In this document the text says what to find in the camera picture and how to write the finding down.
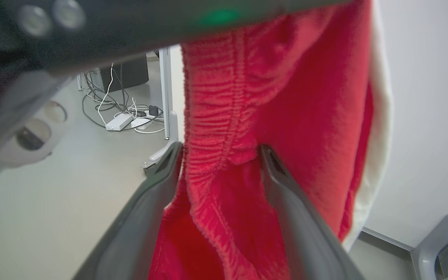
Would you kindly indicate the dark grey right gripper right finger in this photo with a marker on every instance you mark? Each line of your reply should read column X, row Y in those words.
column 305, row 241

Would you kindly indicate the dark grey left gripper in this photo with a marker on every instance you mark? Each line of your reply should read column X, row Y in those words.
column 130, row 27

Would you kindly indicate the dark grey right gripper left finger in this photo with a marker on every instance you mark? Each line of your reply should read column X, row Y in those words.
column 138, row 229

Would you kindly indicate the red garment with white trim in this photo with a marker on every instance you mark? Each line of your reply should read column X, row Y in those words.
column 286, row 97

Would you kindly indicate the black computer box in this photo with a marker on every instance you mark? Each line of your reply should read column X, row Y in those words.
column 130, row 74

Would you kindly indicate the white table leg with caster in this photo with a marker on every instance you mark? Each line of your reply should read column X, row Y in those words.
column 165, row 93

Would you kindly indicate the black power adapter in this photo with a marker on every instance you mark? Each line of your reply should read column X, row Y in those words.
column 153, row 110

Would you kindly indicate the grey partition foot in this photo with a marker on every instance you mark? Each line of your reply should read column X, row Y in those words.
column 438, row 241

